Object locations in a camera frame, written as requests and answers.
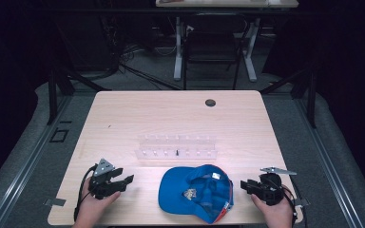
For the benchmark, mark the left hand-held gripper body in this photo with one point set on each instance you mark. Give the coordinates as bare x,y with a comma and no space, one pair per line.
103,183

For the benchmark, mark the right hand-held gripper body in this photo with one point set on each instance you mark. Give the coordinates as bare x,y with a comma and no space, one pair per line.
271,190

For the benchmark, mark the blue baseball cap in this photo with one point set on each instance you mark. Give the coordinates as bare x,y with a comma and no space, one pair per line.
183,193

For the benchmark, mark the person's right hand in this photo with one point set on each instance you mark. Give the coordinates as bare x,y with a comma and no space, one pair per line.
277,215

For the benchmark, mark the person's left hand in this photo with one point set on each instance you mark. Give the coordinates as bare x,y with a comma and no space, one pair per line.
92,209

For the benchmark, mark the grey tape strip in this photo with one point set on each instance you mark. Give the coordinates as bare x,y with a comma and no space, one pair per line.
55,201
302,202

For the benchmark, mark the clear acrylic peg rack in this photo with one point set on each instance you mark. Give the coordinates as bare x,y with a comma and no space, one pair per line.
177,148

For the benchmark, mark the black tape square outline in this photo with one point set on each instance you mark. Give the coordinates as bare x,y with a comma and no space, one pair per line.
51,136

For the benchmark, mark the short black tape strip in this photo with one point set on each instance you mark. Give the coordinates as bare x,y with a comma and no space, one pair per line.
65,121

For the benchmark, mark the white-legged desk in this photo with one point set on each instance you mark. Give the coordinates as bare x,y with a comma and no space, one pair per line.
178,57

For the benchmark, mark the black chair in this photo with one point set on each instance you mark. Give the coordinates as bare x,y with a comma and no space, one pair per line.
212,47

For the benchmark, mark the aluminium floor rail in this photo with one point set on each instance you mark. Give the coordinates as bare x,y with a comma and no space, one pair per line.
329,171
25,171

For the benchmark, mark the black metal frame stand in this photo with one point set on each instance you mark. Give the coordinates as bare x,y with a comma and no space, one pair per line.
52,95
312,101

